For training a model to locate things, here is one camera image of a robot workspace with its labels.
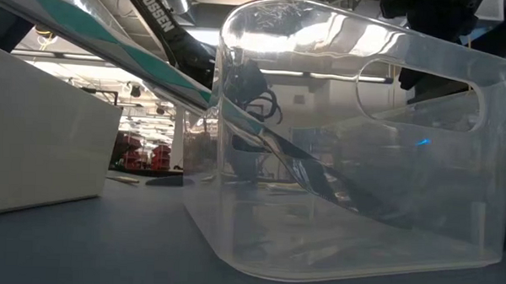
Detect silver metal utensil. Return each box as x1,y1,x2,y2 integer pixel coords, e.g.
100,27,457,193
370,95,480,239
145,174,186,188

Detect red storage shelves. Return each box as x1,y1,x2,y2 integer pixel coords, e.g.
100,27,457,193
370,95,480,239
112,132,173,173

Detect clear plastic bin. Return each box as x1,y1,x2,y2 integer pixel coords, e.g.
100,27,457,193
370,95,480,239
179,0,506,284

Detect white plastic bin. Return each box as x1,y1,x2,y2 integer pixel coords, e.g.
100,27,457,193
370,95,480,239
0,43,126,222

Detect silver ventilation duct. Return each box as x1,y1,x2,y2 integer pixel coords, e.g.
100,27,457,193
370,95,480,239
158,0,196,25

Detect overhead metal rail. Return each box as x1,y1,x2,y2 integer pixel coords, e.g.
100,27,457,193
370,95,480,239
10,48,391,83

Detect yellow cable bundle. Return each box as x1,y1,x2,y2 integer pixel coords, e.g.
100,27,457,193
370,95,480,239
33,22,58,51

